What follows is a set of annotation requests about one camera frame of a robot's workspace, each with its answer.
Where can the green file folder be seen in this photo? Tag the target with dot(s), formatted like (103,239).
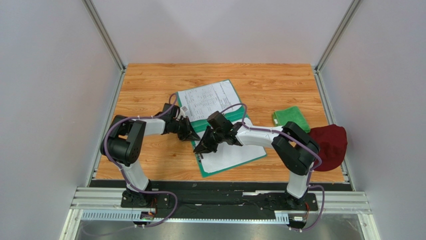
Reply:
(233,113)

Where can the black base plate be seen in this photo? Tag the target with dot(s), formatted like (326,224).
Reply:
(221,200)

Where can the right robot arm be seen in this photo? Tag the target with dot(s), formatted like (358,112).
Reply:
(296,149)

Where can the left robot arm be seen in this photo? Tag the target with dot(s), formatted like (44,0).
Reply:
(122,145)

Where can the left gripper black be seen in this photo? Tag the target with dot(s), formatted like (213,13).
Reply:
(189,132)

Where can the dark red hat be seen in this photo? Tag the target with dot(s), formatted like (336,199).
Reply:
(332,140)

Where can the printed paper sheet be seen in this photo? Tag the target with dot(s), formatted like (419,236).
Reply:
(200,102)

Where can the white paper sheet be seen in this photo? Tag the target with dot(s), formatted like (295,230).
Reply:
(227,157)

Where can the green folded cloth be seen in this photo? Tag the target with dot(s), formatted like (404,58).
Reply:
(291,114)

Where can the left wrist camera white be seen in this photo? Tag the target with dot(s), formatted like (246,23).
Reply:
(182,113)

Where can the right aluminium frame post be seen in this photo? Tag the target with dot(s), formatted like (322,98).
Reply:
(345,21)

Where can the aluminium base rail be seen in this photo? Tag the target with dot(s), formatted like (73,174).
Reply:
(105,204)

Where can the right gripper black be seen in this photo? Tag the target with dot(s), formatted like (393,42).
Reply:
(213,137)

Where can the left aluminium frame post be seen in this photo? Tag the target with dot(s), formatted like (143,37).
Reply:
(97,20)

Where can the aluminium frame post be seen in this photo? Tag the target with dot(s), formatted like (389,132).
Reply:
(345,21)
(97,20)

